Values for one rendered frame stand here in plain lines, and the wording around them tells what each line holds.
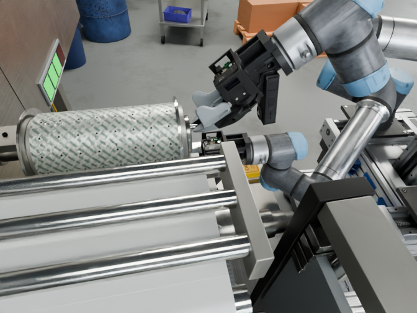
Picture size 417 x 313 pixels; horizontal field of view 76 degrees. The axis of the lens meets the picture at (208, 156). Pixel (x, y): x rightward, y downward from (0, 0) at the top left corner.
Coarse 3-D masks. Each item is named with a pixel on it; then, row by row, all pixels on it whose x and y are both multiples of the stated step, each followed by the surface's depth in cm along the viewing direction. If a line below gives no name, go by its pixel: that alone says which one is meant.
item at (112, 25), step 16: (80, 0) 303; (96, 0) 301; (112, 0) 309; (80, 16) 320; (96, 16) 314; (112, 16) 320; (128, 16) 349; (96, 32) 328; (112, 32) 331; (128, 32) 350
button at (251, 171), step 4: (244, 168) 90; (248, 168) 90; (252, 168) 90; (256, 168) 90; (248, 172) 89; (252, 172) 89; (256, 172) 89; (248, 176) 89; (252, 176) 90; (256, 176) 90
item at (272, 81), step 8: (264, 80) 47; (272, 80) 46; (264, 88) 48; (272, 88) 47; (264, 96) 49; (272, 96) 49; (264, 104) 50; (272, 104) 50; (264, 112) 51; (272, 112) 51; (264, 120) 53; (272, 120) 53
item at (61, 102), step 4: (60, 84) 126; (60, 88) 126; (56, 92) 124; (60, 92) 125; (64, 92) 130; (56, 96) 126; (60, 96) 126; (64, 96) 129; (56, 100) 127; (60, 100) 127; (64, 100) 129; (56, 104) 129; (60, 104) 129; (64, 104) 129; (68, 104) 134; (56, 108) 130; (60, 108) 131; (64, 108) 131; (68, 108) 134
